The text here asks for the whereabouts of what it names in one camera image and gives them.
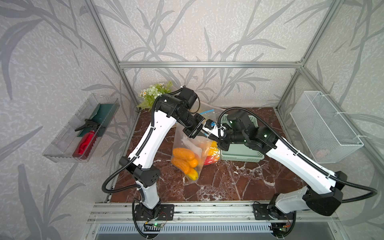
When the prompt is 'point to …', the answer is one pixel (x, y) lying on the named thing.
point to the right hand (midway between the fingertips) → (210, 134)
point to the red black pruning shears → (86, 141)
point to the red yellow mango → (211, 159)
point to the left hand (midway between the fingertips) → (210, 132)
